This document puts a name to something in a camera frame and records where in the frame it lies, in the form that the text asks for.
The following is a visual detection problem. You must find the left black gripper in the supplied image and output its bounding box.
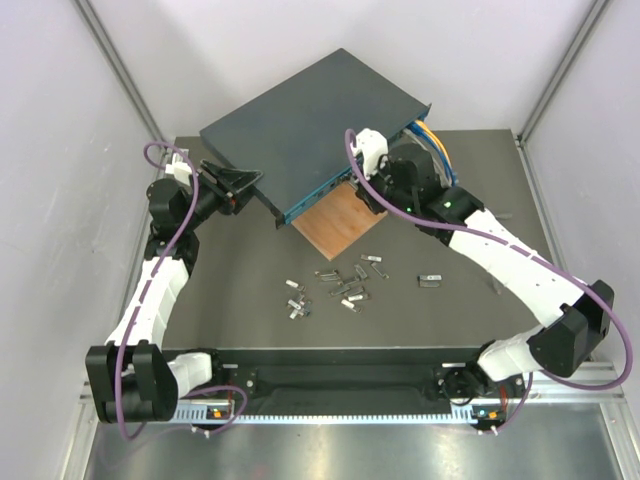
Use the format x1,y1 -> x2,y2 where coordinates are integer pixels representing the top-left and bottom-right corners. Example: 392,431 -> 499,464
181,159 -> 263,231

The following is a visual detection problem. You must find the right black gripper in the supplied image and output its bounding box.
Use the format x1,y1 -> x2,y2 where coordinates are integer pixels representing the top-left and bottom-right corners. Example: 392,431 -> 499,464
353,156 -> 417,216

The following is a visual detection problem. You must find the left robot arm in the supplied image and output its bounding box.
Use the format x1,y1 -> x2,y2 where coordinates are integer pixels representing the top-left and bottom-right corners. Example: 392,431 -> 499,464
85,161 -> 263,423

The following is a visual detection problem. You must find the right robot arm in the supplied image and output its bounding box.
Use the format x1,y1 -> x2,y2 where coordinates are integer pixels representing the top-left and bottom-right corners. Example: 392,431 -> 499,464
345,131 -> 616,396

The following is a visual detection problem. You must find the wooden board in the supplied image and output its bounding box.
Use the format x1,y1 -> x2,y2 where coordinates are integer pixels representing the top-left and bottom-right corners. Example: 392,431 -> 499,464
292,184 -> 387,260

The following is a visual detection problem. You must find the silver SFP module top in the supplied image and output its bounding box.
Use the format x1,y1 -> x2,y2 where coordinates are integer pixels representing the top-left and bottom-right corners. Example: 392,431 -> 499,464
360,254 -> 383,263

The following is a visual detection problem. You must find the black table mat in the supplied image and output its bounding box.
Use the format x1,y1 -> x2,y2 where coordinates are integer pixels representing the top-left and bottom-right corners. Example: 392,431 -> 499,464
147,129 -> 561,351

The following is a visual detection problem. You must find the SFP module pile centre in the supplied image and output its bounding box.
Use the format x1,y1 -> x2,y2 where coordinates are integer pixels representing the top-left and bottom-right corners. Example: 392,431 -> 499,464
314,261 -> 390,314

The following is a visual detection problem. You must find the silver SFP module left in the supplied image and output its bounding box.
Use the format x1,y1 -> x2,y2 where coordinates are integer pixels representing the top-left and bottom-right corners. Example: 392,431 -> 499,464
285,279 -> 306,292

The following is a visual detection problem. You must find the SFP module cluster left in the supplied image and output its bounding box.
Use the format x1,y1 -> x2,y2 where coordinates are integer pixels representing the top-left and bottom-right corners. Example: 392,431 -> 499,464
287,295 -> 312,320

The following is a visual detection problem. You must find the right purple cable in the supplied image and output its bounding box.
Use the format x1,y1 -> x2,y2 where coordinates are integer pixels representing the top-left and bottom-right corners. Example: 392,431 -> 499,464
344,128 -> 634,435

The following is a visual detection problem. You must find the purple cable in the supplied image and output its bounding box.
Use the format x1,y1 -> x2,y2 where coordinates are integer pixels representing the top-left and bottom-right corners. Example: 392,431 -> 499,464
344,128 -> 634,435
115,141 -> 249,441

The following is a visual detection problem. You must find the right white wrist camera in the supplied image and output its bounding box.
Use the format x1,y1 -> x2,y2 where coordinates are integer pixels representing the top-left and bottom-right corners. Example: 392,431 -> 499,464
351,128 -> 388,180

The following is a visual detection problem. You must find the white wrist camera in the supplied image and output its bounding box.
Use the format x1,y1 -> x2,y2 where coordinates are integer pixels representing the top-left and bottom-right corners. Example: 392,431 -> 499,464
351,128 -> 388,180
164,153 -> 193,187

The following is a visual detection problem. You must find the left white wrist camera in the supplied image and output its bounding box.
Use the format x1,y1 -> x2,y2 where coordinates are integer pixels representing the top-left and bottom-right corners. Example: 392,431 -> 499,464
164,153 -> 193,187

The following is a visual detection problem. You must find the grey ethernet cable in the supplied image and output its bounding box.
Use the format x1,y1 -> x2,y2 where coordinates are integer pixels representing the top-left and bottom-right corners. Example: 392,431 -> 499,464
405,135 -> 513,296

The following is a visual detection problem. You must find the dark blue network switch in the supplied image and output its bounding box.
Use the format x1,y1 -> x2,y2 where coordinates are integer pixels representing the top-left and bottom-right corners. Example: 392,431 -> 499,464
200,48 -> 430,227

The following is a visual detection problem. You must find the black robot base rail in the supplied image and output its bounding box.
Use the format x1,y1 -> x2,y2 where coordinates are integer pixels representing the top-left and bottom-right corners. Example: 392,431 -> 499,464
164,347 -> 528,416

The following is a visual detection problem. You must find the perforated cable duct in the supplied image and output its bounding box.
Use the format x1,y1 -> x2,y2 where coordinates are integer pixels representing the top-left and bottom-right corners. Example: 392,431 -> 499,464
169,400 -> 506,426

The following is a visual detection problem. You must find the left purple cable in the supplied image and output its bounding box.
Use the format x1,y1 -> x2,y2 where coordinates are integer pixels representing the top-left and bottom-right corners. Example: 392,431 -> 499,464
115,141 -> 249,441

